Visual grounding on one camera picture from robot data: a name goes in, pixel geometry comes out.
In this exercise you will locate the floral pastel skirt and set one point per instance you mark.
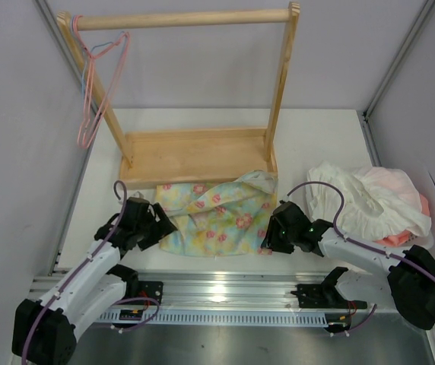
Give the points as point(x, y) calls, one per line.
point(219, 219)

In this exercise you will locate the aluminium mounting rail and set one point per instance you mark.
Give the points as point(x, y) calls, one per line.
point(221, 290)

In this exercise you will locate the white slotted cable duct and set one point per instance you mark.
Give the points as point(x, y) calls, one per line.
point(287, 318)

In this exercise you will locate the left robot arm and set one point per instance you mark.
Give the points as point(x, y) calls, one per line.
point(46, 330)

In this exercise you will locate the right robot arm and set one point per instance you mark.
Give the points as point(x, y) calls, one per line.
point(403, 279)

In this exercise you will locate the white crumpled garment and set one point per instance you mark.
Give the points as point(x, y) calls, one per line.
point(369, 192)

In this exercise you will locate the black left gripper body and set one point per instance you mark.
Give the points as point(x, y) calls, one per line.
point(146, 227)

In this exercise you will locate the wooden clothes rack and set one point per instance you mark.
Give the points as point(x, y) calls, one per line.
point(187, 155)

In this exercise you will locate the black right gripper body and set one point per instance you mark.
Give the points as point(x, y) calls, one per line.
point(282, 240)

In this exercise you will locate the white plastic laundry basket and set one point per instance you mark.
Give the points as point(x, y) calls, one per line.
point(419, 239)

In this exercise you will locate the blue wire hanger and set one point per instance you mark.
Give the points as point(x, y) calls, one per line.
point(97, 52)

